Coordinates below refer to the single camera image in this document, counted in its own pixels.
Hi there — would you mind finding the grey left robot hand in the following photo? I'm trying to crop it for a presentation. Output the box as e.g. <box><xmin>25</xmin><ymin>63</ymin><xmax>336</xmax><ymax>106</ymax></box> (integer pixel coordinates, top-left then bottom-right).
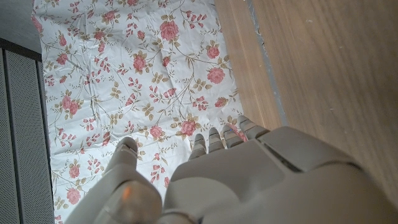
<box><xmin>63</xmin><ymin>114</ymin><xmax>398</xmax><ymax>224</ymax></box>

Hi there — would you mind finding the floral cloth backdrop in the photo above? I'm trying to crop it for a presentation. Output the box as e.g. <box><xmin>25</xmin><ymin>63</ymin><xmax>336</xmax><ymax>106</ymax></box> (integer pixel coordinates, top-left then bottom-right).
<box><xmin>30</xmin><ymin>0</ymin><xmax>245</xmax><ymax>224</ymax></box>

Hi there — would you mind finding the dark perforated panel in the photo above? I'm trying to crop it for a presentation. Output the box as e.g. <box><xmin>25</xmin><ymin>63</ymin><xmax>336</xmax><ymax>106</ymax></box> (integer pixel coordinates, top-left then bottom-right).
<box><xmin>0</xmin><ymin>37</ymin><xmax>56</xmax><ymax>224</ymax></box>

